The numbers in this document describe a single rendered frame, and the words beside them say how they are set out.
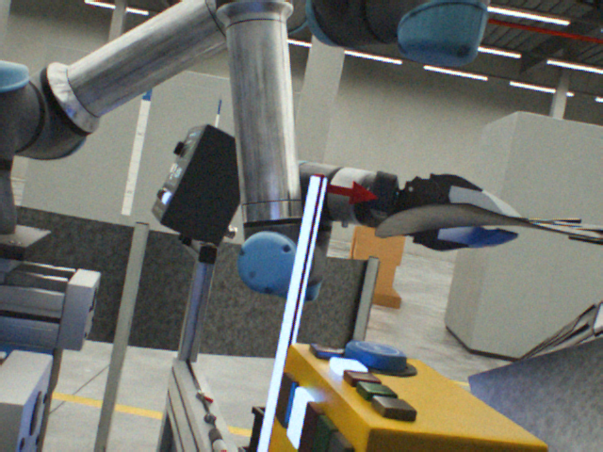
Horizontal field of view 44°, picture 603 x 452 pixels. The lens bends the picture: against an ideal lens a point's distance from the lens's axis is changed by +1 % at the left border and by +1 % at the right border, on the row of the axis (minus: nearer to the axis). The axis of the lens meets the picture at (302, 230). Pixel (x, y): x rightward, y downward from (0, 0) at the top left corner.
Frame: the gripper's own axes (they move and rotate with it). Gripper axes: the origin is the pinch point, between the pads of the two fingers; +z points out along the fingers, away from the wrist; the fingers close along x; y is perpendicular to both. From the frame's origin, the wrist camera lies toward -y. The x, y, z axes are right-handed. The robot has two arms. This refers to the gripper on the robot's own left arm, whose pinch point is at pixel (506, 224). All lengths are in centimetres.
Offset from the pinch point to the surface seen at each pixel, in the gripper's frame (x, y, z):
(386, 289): 25, 697, -416
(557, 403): 17.2, -2.5, 10.9
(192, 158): -2, 6, -59
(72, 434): 106, 124, -212
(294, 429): 19.2, -44.5, 9.2
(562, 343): 11.6, 11.1, 5.8
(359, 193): 2.0, -20.3, -6.8
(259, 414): 30.9, -2.8, -24.9
